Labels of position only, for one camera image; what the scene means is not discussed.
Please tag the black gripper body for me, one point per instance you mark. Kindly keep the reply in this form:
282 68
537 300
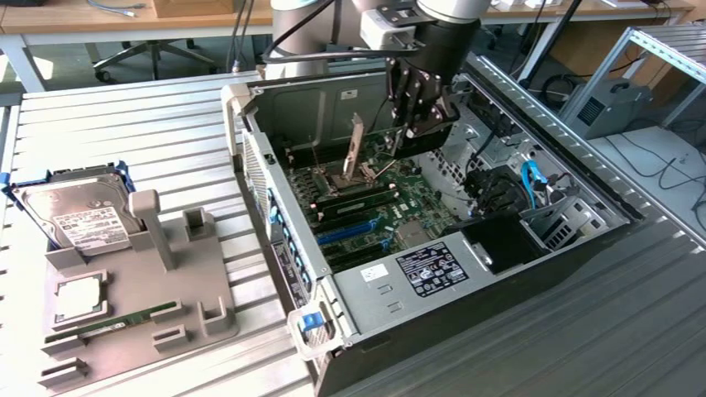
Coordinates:
448 45

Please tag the black graphics card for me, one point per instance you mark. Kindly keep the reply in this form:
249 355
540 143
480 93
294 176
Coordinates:
356 144

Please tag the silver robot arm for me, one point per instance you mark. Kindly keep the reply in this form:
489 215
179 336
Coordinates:
309 41

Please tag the silver perforated drive cage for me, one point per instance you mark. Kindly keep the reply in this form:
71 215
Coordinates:
448 178

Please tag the black stand pole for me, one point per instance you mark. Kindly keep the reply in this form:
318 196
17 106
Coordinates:
552 37

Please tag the metal socket cover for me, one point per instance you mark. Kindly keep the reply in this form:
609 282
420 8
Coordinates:
370 170

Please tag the wooden desk with white legs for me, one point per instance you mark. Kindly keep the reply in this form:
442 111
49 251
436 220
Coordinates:
66 22
552 10

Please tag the green motherboard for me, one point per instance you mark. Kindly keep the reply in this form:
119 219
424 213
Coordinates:
420 202

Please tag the CPU socket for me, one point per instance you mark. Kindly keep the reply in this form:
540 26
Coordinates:
332 182

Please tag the installed RAM stick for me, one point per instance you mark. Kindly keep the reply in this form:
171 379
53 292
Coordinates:
356 207

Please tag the silver chipset heatsink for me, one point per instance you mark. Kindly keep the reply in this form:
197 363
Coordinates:
414 233

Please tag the grey box unit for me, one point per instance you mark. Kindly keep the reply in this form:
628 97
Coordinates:
612 107

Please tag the black plastic shroud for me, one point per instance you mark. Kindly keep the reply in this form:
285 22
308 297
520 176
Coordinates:
502 240

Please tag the blue expansion slot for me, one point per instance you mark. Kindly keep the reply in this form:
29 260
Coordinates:
348 232

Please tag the metal disk bay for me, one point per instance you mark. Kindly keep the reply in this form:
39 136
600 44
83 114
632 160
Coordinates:
562 223

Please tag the white side table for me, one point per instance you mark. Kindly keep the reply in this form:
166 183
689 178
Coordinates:
651 173

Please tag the cardboard box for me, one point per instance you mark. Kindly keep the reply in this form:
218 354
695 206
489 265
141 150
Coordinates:
187 8

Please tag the silver power supply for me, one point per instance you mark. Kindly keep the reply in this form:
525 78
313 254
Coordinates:
376 289

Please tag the office chair base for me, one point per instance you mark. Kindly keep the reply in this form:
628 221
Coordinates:
154 54

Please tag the open PC case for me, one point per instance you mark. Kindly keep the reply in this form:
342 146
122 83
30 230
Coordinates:
386 297

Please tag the blue case latch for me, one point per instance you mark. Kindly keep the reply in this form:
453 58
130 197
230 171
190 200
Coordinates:
312 322

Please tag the hard disk in blue caddy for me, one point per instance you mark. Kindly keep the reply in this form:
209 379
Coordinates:
71 207

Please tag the grey parts rack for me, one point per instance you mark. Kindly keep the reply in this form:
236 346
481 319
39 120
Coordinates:
138 285

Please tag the silver CPU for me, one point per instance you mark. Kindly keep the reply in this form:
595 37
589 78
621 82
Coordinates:
81 297

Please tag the green RAM stick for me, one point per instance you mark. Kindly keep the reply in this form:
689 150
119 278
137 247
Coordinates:
110 324

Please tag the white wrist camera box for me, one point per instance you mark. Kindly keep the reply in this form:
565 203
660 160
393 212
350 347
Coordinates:
386 29

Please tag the aluminium frame table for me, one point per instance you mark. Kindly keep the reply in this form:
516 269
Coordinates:
663 41

